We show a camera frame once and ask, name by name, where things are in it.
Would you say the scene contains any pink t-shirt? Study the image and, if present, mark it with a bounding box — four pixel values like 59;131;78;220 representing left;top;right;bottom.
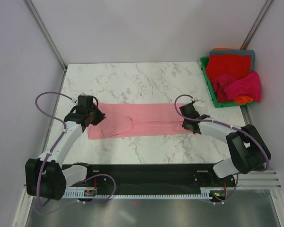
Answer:
88;103;192;140

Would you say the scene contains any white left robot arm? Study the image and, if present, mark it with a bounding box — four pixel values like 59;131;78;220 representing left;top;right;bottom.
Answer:
25;106;106;201

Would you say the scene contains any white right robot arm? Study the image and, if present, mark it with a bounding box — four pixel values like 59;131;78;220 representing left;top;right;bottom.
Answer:
182;114;271;186

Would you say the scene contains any green plastic bin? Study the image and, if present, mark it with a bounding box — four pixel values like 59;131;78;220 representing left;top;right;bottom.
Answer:
200;57;247;108

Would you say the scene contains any magenta t-shirt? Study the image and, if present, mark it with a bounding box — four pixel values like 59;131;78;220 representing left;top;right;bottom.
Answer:
212;71;262;103

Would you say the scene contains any orange t-shirt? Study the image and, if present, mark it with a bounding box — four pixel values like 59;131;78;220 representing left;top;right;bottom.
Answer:
233;96;254;105

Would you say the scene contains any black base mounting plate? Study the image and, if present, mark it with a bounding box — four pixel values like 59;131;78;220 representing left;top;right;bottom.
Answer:
75;164;235;195

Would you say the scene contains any red t-shirt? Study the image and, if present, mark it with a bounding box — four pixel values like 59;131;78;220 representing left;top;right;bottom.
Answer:
206;54;251;80

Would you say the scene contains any grey t-shirt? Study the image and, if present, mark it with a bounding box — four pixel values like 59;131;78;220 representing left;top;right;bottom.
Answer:
210;49;255;72

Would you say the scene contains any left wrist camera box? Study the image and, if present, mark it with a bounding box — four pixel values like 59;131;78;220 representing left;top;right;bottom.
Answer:
77;94;98;109

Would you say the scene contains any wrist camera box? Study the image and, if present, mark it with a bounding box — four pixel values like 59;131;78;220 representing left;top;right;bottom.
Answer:
179;101;201;119
77;94;98;109

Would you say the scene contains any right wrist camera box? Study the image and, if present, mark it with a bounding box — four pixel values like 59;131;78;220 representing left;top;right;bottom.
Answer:
179;101;201;119

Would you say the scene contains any white slotted cable duct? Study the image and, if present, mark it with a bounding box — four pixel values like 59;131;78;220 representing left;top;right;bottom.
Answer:
62;187;225;200

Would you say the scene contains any aluminium front rail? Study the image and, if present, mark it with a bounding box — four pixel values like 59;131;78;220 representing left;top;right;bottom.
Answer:
23;169;282;189

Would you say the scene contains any left aluminium frame post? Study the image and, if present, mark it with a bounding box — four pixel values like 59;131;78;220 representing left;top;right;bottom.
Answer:
23;0;68;72

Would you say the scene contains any aluminium frame post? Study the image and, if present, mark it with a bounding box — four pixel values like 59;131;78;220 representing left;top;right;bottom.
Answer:
23;0;68;72
240;0;275;50

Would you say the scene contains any right aluminium frame post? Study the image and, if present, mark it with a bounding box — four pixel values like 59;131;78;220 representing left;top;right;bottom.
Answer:
240;0;275;50

